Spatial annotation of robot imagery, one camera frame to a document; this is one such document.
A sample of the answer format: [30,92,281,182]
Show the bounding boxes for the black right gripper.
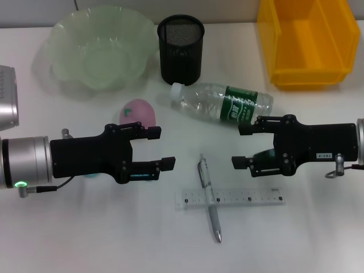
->
[231,115,359,179]

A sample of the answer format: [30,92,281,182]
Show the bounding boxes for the pink toy peach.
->
[118,98,158,129]

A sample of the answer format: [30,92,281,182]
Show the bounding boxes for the clear bottle with green label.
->
[169,82,274,133]

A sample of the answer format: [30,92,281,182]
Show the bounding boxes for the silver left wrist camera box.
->
[0,64,20,132]

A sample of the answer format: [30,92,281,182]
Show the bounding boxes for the blue and teal scissors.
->
[84,171,154,183]

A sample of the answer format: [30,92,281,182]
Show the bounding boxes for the black mesh pen cup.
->
[157,15,205,86]

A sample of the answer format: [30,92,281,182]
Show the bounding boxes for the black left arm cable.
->
[16,176,75,197]

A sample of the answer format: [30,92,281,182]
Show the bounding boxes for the clear plastic ruler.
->
[174,187,286,211]

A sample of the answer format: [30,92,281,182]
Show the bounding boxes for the translucent green fruit bowl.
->
[31,7,160,92]

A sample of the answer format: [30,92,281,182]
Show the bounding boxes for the silver ballpoint pen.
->
[197,153,223,243]

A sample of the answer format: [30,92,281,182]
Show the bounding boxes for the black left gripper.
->
[49,122,176,184]

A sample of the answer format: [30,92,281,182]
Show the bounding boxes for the yellow plastic bin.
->
[257,0,361,91]

